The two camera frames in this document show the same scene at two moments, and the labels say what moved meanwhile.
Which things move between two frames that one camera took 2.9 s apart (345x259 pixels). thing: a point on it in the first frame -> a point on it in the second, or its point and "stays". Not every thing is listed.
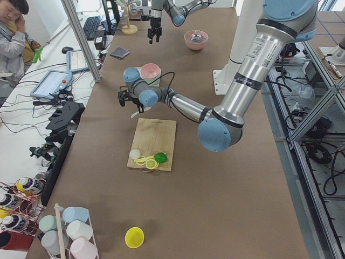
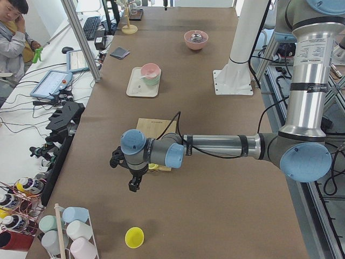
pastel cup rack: (69, 234) stays
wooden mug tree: (128, 29) stays
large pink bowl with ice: (195, 40) stays
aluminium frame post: (69, 9) stays
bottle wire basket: (21, 205) stays
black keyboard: (90, 26) stays
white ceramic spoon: (144, 110) -> (150, 76)
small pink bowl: (150, 70) stays
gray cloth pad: (119, 53) stays
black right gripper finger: (150, 36) -> (165, 4)
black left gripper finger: (142, 106) -> (134, 185)
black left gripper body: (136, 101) -> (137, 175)
